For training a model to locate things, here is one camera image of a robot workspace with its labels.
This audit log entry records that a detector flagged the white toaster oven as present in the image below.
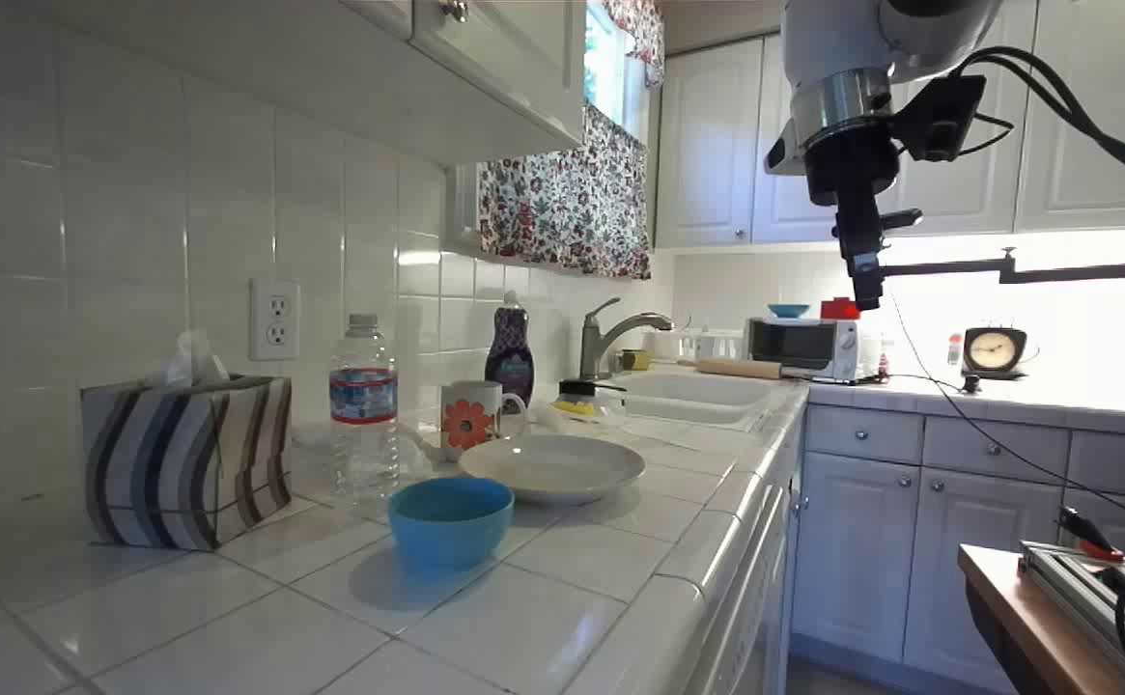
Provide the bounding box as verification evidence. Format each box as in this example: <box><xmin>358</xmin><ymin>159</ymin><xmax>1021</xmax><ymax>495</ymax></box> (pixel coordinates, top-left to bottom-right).
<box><xmin>746</xmin><ymin>317</ymin><xmax>861</xmax><ymax>383</ymax></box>

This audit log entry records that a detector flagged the row of white cups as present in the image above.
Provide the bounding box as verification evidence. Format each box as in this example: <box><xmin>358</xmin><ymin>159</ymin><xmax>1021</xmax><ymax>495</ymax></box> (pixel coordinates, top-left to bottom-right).
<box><xmin>652</xmin><ymin>327</ymin><xmax>747</xmax><ymax>364</ymax></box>

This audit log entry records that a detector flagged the wooden rolling pin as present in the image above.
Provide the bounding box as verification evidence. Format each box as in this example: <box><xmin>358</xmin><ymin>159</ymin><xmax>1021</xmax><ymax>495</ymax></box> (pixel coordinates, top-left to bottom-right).
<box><xmin>696</xmin><ymin>357</ymin><xmax>784</xmax><ymax>381</ymax></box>

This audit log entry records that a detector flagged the round table clock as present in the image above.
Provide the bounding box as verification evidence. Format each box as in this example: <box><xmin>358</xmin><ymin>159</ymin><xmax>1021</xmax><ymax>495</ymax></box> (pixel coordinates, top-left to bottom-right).
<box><xmin>961</xmin><ymin>325</ymin><xmax>1029</xmax><ymax>381</ymax></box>

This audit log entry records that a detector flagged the floral valance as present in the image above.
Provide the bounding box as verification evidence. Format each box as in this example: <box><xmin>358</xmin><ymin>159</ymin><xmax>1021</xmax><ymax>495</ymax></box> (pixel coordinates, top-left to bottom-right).
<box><xmin>601</xmin><ymin>0</ymin><xmax>666</xmax><ymax>89</ymax></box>

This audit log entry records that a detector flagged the window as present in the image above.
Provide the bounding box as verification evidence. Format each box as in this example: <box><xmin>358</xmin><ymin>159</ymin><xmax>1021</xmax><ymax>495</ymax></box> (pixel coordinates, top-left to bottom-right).
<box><xmin>583</xmin><ymin>0</ymin><xmax>656</xmax><ymax>148</ymax></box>

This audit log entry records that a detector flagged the white sink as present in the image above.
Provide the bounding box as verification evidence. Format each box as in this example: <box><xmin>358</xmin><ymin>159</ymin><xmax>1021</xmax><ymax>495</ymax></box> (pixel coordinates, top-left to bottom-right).
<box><xmin>608</xmin><ymin>371</ymin><xmax>787</xmax><ymax>432</ymax></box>

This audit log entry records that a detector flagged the floral curtain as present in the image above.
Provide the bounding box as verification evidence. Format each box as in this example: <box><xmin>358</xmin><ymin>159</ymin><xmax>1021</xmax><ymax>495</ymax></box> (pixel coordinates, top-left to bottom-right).
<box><xmin>476</xmin><ymin>100</ymin><xmax>653</xmax><ymax>282</ymax></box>

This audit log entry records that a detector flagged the silver tap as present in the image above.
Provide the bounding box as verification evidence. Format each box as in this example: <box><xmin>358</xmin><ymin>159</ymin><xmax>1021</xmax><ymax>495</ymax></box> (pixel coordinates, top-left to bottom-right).
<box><xmin>577</xmin><ymin>296</ymin><xmax>676</xmax><ymax>381</ymax></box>

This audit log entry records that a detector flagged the glass dish with yellow sponge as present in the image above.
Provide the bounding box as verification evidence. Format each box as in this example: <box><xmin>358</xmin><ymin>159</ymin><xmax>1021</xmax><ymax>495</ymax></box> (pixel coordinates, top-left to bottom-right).
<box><xmin>550</xmin><ymin>378</ymin><xmax>628</xmax><ymax>423</ymax></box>

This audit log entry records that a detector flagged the purple dish soap bottle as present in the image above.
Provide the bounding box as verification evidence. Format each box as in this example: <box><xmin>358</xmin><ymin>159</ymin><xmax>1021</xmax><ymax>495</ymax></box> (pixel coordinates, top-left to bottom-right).
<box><xmin>484</xmin><ymin>290</ymin><xmax>537</xmax><ymax>413</ymax></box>

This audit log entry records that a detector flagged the white plate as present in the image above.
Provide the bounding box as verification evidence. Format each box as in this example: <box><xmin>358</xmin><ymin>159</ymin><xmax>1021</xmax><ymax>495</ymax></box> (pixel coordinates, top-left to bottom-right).
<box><xmin>457</xmin><ymin>432</ymin><xmax>647</xmax><ymax>507</ymax></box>

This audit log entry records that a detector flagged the red and black clamp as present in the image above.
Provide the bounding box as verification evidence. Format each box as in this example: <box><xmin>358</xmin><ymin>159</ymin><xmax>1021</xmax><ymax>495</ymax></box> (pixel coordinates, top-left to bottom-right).
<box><xmin>1055</xmin><ymin>506</ymin><xmax>1125</xmax><ymax>564</ymax></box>

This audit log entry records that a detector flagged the white mug with orange flower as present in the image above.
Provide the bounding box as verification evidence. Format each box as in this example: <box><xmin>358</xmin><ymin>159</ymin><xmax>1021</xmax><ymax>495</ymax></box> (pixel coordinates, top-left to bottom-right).
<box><xmin>439</xmin><ymin>379</ymin><xmax>530</xmax><ymax>463</ymax></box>

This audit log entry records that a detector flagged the white dishwasher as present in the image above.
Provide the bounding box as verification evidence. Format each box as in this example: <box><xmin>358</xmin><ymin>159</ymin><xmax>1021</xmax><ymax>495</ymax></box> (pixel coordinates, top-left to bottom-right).
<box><xmin>683</xmin><ymin>483</ymin><xmax>797</xmax><ymax>695</ymax></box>

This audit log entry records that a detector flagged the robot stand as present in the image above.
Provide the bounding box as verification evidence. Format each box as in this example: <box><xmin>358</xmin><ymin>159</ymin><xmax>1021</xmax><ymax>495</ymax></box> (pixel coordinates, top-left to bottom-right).
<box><xmin>957</xmin><ymin>542</ymin><xmax>1125</xmax><ymax>695</ymax></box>

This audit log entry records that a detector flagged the clear plastic water bottle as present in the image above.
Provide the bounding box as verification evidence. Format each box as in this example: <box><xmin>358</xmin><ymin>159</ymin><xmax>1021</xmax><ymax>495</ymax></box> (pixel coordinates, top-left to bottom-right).
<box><xmin>328</xmin><ymin>313</ymin><xmax>401</xmax><ymax>505</ymax></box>

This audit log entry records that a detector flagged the striped tissue box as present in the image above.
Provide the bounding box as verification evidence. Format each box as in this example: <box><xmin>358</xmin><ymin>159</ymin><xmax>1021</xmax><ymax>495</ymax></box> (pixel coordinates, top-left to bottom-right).
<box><xmin>79</xmin><ymin>330</ymin><xmax>294</xmax><ymax>552</ymax></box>

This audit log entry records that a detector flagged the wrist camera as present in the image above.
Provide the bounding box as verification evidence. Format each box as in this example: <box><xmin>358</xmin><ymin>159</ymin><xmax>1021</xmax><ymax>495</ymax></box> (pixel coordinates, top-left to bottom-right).
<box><xmin>895</xmin><ymin>74</ymin><xmax>989</xmax><ymax>163</ymax></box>

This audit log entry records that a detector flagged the row of white wall cabinets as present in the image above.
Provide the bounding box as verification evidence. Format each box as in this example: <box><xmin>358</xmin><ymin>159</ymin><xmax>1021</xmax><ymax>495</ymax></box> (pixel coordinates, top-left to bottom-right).
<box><xmin>655</xmin><ymin>0</ymin><xmax>1125</xmax><ymax>249</ymax></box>

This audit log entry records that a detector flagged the aluminium rail frame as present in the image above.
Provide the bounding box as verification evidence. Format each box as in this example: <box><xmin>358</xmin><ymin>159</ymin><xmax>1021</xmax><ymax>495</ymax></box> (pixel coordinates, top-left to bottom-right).
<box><xmin>1019</xmin><ymin>540</ymin><xmax>1125</xmax><ymax>688</ymax></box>

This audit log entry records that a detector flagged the white wall cabinet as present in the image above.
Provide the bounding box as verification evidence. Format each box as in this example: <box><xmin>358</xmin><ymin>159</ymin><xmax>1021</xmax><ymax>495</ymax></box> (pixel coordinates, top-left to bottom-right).
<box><xmin>36</xmin><ymin>0</ymin><xmax>589</xmax><ymax>167</ymax></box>

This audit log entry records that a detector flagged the wall socket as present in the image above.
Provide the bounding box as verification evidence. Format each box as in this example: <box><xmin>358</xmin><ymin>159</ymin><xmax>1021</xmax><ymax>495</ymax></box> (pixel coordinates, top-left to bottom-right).
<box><xmin>249</xmin><ymin>278</ymin><xmax>301</xmax><ymax>363</ymax></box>

